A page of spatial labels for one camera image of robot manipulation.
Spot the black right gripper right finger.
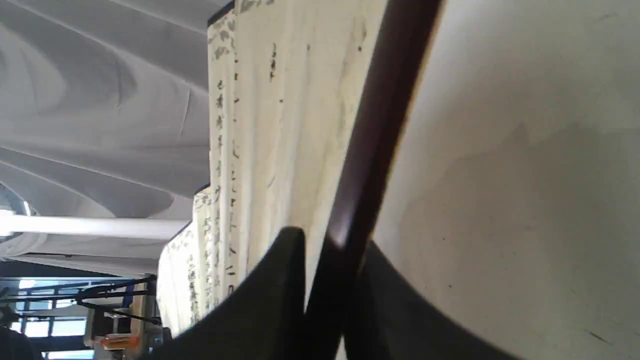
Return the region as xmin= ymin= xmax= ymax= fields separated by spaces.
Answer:
xmin=343 ymin=243 xmax=514 ymax=360

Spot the paper folding fan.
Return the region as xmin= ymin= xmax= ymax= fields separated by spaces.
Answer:
xmin=157 ymin=0 xmax=442 ymax=359

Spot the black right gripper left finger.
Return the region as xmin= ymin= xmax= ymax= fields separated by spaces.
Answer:
xmin=142 ymin=227 xmax=306 ymax=360

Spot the grey backdrop curtain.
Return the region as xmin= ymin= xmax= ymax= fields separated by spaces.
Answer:
xmin=0 ymin=0 xmax=236 ymax=278

